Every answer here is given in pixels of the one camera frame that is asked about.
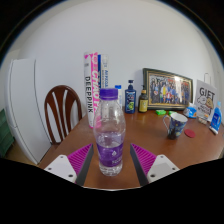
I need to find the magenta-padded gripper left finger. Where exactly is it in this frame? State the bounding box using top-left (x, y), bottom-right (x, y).
top-left (43, 143), bottom-right (95, 187)

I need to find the dark bottle with yellow label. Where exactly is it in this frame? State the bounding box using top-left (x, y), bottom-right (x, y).
top-left (138, 84), bottom-right (149, 114)

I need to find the flat round red coaster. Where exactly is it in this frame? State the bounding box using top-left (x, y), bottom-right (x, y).
top-left (184, 128), bottom-right (197, 139)

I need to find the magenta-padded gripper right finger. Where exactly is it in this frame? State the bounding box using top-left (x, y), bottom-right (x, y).
top-left (129, 143), bottom-right (181, 187)

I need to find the blue patterned white mug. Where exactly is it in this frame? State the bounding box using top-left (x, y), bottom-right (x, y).
top-left (162, 112), bottom-right (189, 140)

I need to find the brown wooden chair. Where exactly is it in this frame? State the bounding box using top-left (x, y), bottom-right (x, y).
top-left (44, 84), bottom-right (83, 145)

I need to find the white paper gift bag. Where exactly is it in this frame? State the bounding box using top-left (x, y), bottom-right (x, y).
top-left (193, 72), bottom-right (218, 123)

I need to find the dark blue pump bottle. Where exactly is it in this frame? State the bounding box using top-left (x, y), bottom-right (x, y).
top-left (124, 79), bottom-right (137, 115)

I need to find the white bottle with blue cap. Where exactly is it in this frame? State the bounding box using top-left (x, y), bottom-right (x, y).
top-left (114, 84), bottom-right (124, 109)

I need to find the framed group photo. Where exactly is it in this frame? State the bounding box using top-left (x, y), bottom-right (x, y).
top-left (142, 67), bottom-right (194, 111)

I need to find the clear purple-capped water bottle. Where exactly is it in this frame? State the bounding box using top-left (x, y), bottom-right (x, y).
top-left (92, 87), bottom-right (127, 178)

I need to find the blue detergent bottle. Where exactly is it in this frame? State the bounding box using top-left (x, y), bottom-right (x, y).
top-left (209, 101), bottom-right (224, 135)

